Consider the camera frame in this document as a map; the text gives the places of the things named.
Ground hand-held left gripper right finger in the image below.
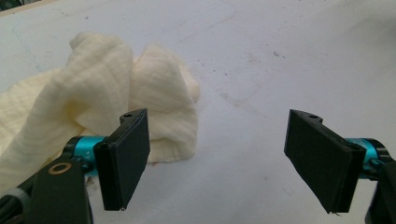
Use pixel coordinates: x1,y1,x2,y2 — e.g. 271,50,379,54
283,108,367,215

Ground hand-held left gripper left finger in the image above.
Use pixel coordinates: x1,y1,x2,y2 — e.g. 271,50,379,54
92,108,151,212

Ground cream cloth towel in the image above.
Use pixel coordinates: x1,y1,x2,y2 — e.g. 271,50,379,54
0,31,201,194

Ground light blue foam mat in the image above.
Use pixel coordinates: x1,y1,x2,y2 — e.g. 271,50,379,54
0,0,396,224

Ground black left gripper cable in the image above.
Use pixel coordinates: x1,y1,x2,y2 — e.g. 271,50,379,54
0,179,36,224

